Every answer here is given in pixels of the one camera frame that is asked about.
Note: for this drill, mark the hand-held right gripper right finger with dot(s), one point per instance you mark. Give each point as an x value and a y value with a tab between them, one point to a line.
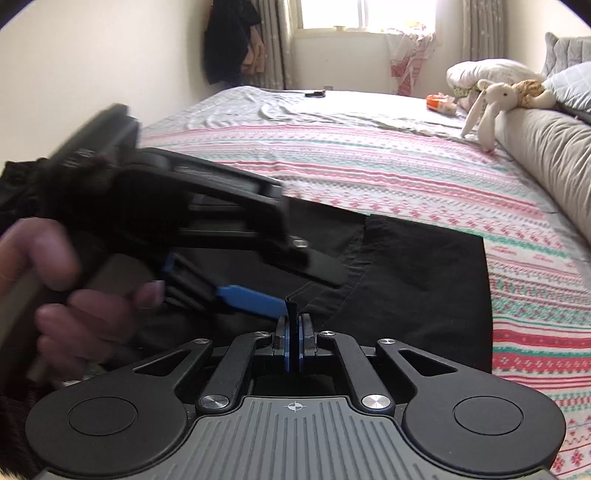
302	350

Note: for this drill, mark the white patterned pillow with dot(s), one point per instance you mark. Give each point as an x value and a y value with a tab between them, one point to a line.
489	69

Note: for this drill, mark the brown plush toy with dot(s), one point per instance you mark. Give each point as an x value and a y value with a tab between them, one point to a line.
531	92

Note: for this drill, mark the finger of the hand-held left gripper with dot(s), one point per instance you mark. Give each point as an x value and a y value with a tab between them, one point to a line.
249	302
323	267

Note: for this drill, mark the red patterned white cloth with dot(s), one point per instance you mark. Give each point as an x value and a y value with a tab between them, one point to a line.
411	60

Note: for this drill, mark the orange packet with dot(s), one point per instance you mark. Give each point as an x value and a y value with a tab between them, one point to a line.
436	101

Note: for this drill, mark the white bunny plush toy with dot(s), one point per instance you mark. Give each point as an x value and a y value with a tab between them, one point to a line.
496	99

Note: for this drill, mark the small black item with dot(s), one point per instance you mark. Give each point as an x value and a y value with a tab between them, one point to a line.
315	94

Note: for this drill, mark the grey padded headboard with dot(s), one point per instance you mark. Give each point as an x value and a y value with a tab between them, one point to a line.
565	50

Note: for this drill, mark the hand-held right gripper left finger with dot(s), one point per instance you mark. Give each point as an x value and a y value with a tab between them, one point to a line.
287	350

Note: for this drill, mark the light grey quilted pillow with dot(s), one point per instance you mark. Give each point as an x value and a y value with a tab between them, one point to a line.
572	85

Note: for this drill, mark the person's left hand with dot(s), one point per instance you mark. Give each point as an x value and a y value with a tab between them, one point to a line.
46	258

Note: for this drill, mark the brown fuzzy cloth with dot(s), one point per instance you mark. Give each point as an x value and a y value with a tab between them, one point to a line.
11	429

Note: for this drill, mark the grey patterned curtain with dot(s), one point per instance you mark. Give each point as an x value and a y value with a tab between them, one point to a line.
485	27
277	46

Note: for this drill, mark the beige rolled duvet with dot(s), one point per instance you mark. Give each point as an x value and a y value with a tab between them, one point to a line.
549	152

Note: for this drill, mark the striped patterned bedsheet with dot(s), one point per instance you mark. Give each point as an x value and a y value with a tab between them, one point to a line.
415	184

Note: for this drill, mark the black pants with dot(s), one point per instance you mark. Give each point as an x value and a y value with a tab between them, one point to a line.
415	286

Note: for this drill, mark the window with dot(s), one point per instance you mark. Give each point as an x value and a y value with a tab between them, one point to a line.
369	11

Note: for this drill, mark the dark hanging clothing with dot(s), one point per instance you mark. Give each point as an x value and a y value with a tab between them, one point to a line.
226	41

